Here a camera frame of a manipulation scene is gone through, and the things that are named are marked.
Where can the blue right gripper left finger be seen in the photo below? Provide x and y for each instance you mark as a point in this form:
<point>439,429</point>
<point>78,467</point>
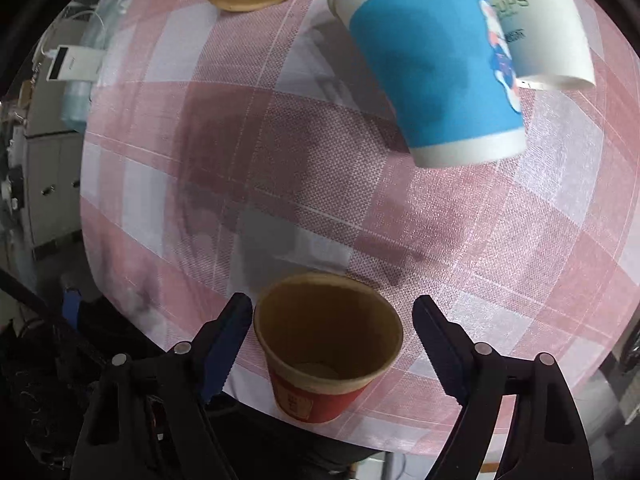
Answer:
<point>222,340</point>

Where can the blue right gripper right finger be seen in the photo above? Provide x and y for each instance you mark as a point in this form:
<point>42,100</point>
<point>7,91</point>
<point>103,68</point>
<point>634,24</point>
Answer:
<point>448,347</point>

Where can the red kraft paper cup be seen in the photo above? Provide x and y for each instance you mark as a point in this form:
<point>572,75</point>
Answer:
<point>325,339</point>

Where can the green white paper cup right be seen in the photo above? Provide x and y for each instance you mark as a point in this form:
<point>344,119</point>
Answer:
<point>548,44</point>

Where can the blue white paper cup front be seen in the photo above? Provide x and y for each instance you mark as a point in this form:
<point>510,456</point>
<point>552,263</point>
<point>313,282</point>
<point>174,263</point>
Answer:
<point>448,73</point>

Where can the pink checked tablecloth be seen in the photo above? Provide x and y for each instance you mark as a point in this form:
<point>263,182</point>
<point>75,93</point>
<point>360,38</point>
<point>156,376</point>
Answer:
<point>224,152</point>

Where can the teal checked tablecloth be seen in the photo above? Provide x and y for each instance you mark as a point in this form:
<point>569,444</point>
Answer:
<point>99,34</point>

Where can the white power bank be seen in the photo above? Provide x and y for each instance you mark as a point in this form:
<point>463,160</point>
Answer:
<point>76,63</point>

